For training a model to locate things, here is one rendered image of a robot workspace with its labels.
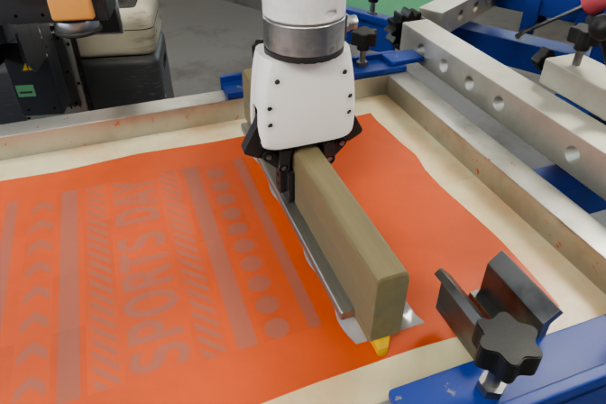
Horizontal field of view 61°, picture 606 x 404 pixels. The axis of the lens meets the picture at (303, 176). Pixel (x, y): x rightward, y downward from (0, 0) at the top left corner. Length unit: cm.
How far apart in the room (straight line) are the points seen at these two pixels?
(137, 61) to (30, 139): 78
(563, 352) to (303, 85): 31
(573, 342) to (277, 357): 24
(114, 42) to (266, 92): 106
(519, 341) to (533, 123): 39
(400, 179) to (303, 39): 28
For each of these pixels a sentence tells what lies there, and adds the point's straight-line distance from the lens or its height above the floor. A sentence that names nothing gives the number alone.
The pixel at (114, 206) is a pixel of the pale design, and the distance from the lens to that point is 66.
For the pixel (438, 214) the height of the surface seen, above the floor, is 95.
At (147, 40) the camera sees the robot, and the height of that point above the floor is 84.
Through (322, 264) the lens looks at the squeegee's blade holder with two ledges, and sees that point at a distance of 50.
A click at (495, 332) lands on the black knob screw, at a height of 106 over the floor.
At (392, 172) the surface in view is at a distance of 69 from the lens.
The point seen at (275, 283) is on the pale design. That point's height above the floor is 95.
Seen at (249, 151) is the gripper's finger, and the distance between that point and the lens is 53.
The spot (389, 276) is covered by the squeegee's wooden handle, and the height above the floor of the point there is 105.
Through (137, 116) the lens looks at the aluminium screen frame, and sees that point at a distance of 78.
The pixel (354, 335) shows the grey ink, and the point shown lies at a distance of 49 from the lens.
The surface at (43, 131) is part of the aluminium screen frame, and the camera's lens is 79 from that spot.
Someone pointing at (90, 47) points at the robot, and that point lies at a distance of 153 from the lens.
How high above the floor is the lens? 134
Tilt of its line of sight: 36 degrees down
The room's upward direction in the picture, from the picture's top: straight up
